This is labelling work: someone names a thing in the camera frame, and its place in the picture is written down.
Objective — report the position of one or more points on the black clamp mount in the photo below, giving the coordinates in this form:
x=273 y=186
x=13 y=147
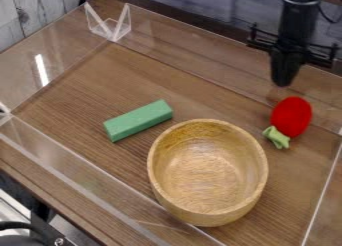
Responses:
x=31 y=231

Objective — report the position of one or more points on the wooden oval bowl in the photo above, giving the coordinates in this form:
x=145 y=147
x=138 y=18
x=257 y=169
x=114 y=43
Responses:
x=208 y=170

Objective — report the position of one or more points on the red plush fruit green stem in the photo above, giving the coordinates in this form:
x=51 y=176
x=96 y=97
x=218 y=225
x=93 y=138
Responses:
x=289 y=121

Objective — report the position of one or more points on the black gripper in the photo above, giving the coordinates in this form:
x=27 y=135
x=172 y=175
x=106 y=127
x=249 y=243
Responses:
x=289 y=56

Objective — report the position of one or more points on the green rectangular block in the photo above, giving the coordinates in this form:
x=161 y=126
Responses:
x=138 y=120

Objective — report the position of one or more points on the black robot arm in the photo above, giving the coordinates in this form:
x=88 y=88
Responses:
x=299 y=21

